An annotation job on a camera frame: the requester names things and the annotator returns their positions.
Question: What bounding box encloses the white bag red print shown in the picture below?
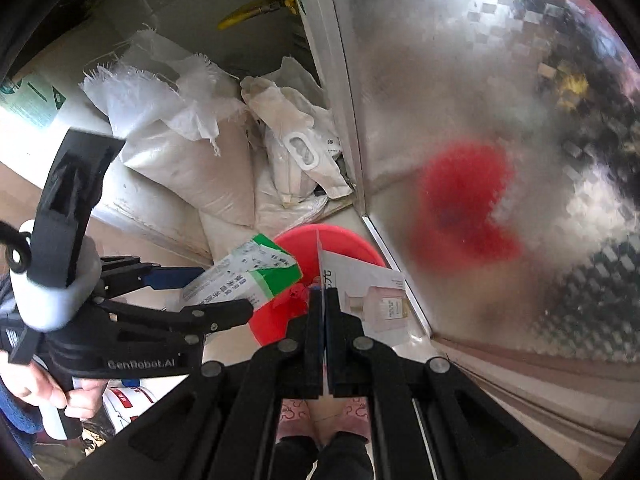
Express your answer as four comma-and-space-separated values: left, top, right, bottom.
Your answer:
107, 385, 158, 433

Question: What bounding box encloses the flat white woven sack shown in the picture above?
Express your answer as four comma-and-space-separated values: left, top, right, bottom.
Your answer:
200, 160, 331, 256

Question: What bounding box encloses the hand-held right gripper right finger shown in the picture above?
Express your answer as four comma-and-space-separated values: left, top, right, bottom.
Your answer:
325, 282, 583, 480

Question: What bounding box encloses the person's leg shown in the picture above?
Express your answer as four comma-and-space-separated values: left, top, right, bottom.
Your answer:
275, 435, 321, 480
312, 430, 375, 480

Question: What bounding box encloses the yellow black tool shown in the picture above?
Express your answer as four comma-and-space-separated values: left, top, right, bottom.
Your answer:
217, 0, 296, 31

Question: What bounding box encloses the large white woven sack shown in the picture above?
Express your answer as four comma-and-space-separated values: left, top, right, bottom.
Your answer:
80, 30, 257, 228

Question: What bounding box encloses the steel cabinet door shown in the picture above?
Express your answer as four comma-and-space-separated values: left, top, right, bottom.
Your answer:
320, 0, 640, 441

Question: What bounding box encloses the white perfume box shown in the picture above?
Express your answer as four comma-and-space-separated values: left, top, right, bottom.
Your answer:
316, 226, 407, 343

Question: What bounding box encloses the person's left hand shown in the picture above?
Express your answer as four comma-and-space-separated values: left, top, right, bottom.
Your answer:
0, 347, 108, 421

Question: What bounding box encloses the green white medicine box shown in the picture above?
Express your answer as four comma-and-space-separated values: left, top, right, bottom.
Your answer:
182, 233, 304, 318

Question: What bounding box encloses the white plastic bag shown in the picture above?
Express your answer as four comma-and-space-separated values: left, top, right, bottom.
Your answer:
240, 56, 355, 208

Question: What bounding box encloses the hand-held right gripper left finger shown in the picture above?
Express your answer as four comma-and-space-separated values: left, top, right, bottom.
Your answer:
62, 280, 325, 480

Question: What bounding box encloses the pink slipper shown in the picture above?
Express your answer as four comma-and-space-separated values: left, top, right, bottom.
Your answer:
327, 395, 372, 446
276, 397, 315, 443

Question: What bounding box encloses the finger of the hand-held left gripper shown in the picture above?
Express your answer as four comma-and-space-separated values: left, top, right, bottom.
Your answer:
92, 297, 255, 346
100, 256, 211, 301

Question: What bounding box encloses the person's right leg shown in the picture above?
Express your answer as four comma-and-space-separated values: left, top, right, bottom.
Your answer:
312, 430, 375, 480

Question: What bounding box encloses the person's left leg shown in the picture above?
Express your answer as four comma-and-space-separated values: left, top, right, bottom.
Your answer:
275, 435, 321, 480

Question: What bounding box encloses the red plastic basin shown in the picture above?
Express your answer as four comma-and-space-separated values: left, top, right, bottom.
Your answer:
249, 225, 387, 347

